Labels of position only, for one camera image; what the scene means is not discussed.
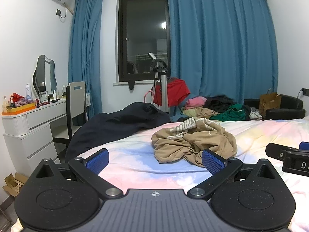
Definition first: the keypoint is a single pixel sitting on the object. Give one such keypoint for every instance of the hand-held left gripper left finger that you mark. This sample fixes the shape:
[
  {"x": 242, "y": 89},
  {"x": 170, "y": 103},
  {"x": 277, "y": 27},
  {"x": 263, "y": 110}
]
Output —
[{"x": 97, "y": 161}]

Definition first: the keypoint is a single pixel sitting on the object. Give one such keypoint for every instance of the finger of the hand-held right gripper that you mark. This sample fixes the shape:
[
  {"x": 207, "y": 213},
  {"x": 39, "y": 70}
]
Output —
[
  {"x": 275, "y": 151},
  {"x": 304, "y": 145}
]

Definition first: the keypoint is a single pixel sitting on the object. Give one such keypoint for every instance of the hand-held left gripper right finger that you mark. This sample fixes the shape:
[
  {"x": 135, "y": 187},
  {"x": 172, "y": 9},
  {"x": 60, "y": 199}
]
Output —
[{"x": 212, "y": 162}]

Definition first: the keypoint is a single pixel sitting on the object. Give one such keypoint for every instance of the tan t-shirt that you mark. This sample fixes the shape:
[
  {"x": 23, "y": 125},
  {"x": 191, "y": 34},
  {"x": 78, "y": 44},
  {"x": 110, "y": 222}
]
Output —
[{"x": 183, "y": 147}]

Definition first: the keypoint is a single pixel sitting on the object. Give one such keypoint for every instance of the pink clothes hanger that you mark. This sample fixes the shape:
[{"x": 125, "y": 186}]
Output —
[{"x": 145, "y": 96}]

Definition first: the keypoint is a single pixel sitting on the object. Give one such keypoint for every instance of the dark navy blanket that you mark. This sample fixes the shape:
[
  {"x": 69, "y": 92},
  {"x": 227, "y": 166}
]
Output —
[{"x": 108, "y": 125}]

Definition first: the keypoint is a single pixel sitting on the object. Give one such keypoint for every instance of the pastel tie-dye bedsheet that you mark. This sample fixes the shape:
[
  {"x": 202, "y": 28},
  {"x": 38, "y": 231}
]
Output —
[{"x": 135, "y": 160}]

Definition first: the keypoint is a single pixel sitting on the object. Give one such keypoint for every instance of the black sofa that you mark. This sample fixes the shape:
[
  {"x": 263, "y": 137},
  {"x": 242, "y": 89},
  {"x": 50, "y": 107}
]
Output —
[{"x": 289, "y": 106}]

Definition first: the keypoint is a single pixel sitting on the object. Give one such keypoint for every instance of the white patterned cloth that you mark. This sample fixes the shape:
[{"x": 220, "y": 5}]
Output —
[{"x": 255, "y": 113}]

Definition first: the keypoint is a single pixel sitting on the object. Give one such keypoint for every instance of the brown paper bag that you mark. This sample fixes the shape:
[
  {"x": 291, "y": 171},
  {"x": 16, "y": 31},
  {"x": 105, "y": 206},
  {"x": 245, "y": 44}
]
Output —
[{"x": 269, "y": 104}]

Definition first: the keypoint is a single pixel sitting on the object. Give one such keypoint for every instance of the beige garment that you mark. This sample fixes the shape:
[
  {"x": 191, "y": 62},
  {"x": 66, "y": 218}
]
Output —
[{"x": 202, "y": 113}]

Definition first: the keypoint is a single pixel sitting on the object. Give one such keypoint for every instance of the green garment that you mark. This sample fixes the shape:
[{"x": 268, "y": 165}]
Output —
[{"x": 231, "y": 113}]

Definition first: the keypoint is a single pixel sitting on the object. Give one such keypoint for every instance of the yellow-green garment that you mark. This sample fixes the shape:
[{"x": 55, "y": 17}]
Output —
[{"x": 189, "y": 112}]

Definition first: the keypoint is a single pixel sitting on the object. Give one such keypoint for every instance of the blue garment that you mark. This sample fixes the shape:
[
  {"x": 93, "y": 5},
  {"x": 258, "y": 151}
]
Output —
[{"x": 177, "y": 113}]

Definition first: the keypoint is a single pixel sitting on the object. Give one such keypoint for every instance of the black garment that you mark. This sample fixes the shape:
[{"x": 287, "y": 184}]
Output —
[{"x": 222, "y": 102}]

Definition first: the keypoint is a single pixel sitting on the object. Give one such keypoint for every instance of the pink garment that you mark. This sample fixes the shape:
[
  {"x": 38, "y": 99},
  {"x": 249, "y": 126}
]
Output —
[{"x": 195, "y": 101}]

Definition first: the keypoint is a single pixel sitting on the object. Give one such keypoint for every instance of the black and white chair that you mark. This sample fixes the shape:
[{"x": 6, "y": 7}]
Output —
[{"x": 77, "y": 101}]

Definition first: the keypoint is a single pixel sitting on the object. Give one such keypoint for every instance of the white dressing table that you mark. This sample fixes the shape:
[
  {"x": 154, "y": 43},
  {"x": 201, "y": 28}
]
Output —
[{"x": 36, "y": 125}]

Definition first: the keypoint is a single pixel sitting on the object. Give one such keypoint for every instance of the red shirt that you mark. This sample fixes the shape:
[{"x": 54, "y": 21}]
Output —
[{"x": 176, "y": 91}]

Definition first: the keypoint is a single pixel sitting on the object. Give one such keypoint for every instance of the black oval object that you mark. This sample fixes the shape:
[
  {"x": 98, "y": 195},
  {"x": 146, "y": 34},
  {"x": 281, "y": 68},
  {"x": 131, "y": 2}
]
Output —
[{"x": 131, "y": 85}]

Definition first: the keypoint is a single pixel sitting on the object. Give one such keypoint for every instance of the cardboard box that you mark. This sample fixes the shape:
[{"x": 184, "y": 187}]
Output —
[{"x": 14, "y": 185}]

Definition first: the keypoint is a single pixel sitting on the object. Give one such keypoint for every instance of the garment steamer stand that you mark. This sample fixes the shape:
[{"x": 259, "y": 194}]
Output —
[{"x": 163, "y": 89}]

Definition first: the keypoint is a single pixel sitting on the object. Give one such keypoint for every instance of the orange tray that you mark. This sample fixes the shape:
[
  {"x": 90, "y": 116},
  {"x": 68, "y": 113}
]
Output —
[{"x": 20, "y": 108}]

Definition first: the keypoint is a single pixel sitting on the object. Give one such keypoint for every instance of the white spray bottle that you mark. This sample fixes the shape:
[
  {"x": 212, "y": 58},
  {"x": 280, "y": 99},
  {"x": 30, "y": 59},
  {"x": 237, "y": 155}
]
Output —
[{"x": 29, "y": 91}]

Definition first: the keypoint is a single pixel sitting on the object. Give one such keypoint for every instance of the wavy vanity mirror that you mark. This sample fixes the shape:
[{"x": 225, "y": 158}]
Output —
[{"x": 44, "y": 77}]

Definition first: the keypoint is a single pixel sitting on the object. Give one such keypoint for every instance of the blue curtain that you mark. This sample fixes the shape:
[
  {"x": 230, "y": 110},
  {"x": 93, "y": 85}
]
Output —
[
  {"x": 84, "y": 53},
  {"x": 222, "y": 48}
]

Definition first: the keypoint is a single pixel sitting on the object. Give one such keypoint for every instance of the dark framed window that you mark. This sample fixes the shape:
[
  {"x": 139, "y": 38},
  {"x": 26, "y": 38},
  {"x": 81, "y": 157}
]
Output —
[{"x": 142, "y": 36}]

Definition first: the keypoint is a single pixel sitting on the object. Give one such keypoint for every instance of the grey wall socket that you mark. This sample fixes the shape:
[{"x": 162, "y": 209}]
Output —
[{"x": 59, "y": 12}]

